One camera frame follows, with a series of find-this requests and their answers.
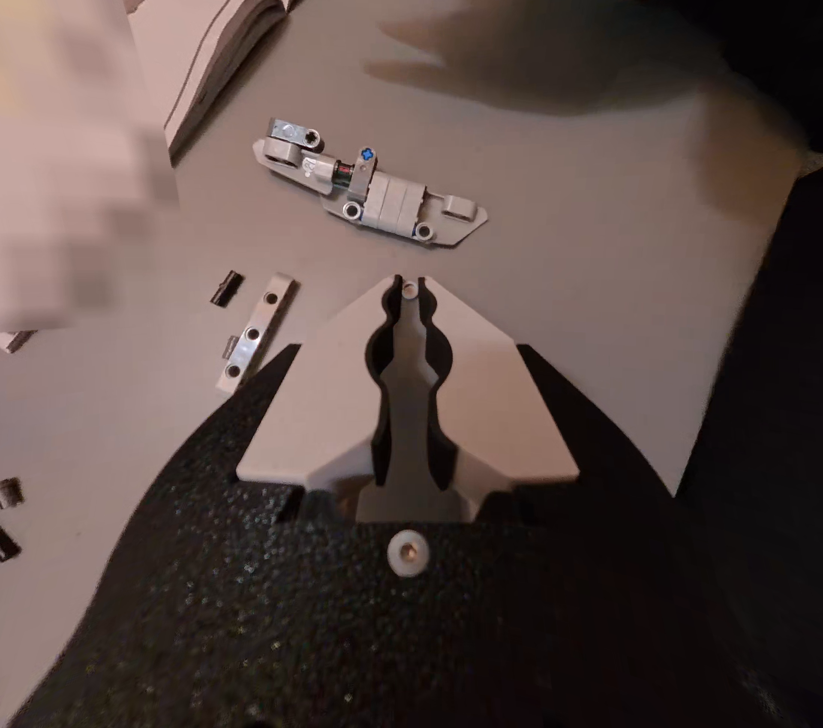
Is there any instruction booklet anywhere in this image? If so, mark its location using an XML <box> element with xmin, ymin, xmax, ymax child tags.
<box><xmin>95</xmin><ymin>0</ymin><xmax>362</xmax><ymax>166</ymax></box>

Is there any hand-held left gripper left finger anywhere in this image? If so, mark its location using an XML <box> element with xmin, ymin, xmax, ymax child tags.
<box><xmin>235</xmin><ymin>274</ymin><xmax>402</xmax><ymax>515</ymax></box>

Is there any grey beam with holes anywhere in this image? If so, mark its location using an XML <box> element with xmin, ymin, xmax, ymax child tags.
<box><xmin>215</xmin><ymin>273</ymin><xmax>300</xmax><ymax>395</ymax></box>

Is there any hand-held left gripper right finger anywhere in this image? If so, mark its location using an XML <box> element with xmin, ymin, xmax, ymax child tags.
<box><xmin>415</xmin><ymin>275</ymin><xmax>581</xmax><ymax>517</ymax></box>

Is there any small black pin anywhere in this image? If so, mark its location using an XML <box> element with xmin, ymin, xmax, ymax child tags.
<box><xmin>211</xmin><ymin>270</ymin><xmax>243</xmax><ymax>309</ymax></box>

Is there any grey desk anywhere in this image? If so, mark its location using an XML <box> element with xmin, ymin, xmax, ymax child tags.
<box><xmin>0</xmin><ymin>0</ymin><xmax>808</xmax><ymax>722</ymax></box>

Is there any grey brick assembly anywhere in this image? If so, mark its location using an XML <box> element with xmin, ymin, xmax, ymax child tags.
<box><xmin>252</xmin><ymin>116</ymin><xmax>490</xmax><ymax>249</ymax></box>

